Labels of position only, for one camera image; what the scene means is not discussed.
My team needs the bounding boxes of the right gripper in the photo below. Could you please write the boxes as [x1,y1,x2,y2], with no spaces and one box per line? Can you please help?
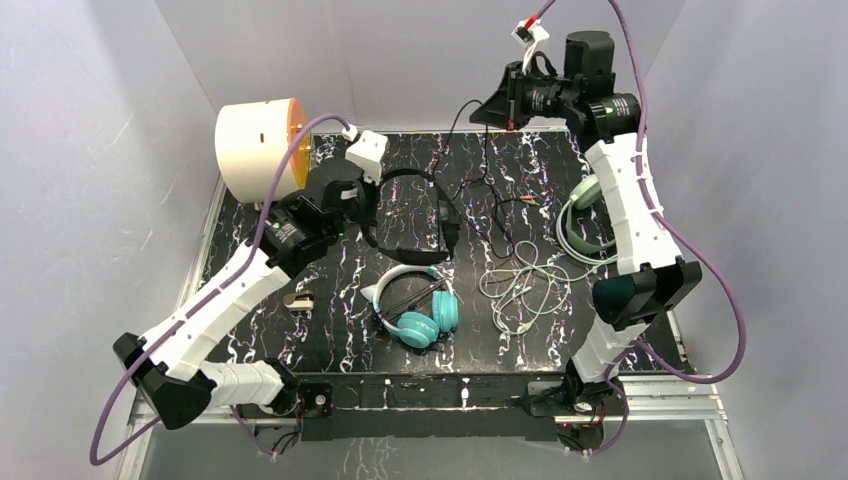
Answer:
[467,61,576,133]

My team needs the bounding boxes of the teal cat-ear headphones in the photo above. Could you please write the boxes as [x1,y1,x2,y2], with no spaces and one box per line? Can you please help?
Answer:
[360,265,460,350]

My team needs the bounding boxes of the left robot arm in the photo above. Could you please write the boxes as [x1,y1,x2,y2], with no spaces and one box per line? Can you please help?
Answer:
[113,159,381,430]

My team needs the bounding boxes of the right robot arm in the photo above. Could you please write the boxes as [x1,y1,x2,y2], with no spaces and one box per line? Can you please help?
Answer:
[470,20,702,414]

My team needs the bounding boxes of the green headphones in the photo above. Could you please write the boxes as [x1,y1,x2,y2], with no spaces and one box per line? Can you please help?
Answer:
[556,174,616,260]

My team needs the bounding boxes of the small tan white clip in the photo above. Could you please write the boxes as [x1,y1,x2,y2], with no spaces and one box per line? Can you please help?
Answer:
[283,290,315,312]

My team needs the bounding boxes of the cream cylindrical drum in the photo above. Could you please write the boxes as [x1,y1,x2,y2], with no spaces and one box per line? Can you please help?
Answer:
[214,98,308,204]

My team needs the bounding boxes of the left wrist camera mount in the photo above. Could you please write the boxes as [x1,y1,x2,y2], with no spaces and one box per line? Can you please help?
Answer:
[341,125,388,186]

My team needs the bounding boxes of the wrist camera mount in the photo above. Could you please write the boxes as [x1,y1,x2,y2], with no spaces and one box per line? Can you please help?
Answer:
[341,125,388,186]
[512,15,550,74]

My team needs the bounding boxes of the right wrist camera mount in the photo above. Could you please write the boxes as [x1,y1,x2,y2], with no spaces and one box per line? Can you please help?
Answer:
[512,15,550,74]

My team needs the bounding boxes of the green headphone cable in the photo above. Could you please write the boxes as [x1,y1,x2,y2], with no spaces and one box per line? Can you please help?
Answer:
[478,225,624,337]

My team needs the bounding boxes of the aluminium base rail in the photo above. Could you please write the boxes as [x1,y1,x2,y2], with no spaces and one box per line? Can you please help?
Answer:
[117,373,744,479]

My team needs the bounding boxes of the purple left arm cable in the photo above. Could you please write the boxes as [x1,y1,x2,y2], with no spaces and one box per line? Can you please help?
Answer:
[88,113,352,466]

